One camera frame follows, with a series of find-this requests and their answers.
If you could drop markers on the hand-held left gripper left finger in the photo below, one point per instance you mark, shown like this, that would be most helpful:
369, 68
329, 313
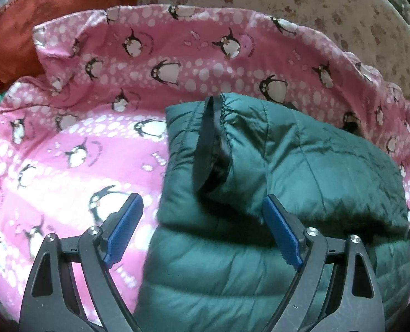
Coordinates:
121, 235

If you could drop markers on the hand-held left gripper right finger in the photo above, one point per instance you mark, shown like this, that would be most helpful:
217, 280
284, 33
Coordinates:
282, 235

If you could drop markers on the green quilted puffer jacket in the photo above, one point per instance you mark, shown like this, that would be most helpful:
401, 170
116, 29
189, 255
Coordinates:
329, 179

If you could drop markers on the pink penguin print blanket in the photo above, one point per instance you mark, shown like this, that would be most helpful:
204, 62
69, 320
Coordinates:
87, 145

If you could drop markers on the orange fringed cloth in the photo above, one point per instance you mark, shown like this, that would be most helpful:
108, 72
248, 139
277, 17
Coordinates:
52, 17

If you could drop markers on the beige floral bed sheet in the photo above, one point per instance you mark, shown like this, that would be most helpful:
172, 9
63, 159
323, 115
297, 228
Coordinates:
295, 3

